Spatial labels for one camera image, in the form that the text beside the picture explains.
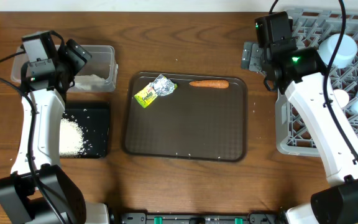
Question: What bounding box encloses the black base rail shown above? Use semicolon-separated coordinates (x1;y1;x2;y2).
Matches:
119;213;286;224

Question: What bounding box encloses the dark brown serving tray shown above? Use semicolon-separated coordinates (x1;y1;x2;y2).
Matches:
121;72;247;162

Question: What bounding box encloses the left black cable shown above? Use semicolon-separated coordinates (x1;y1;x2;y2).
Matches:
0;51;68;224

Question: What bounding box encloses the light blue bowl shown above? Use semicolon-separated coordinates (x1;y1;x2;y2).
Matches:
318;34;357;68

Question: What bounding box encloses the white pink cup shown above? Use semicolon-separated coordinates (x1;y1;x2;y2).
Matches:
333;89;349;108

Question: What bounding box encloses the grey dishwasher rack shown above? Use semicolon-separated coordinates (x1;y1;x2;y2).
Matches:
275;8;358;157

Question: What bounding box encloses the black cable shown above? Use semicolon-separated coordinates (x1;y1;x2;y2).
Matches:
267;0;358;187
0;51;68;224

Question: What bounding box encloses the green snack wrapper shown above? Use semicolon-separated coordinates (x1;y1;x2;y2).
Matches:
134;74;177;108

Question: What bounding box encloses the white rice pile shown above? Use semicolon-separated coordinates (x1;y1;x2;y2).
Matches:
59;118;87;158

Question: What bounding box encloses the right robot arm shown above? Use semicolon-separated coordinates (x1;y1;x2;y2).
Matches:
241;40;358;223

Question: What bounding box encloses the right black cable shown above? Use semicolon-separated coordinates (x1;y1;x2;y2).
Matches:
267;0;358;187

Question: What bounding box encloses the black waste tray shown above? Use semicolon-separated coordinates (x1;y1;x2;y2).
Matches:
62;101;111;159

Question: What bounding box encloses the clear plastic bin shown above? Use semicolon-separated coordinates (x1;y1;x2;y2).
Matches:
11;45;118;92

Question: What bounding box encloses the orange carrot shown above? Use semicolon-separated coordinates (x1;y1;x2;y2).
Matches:
189;80;229;89

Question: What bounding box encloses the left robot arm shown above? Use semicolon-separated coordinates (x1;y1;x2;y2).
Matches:
0;37;91;223

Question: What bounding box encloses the white tissue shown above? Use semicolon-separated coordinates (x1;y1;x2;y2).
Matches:
73;74;106;91

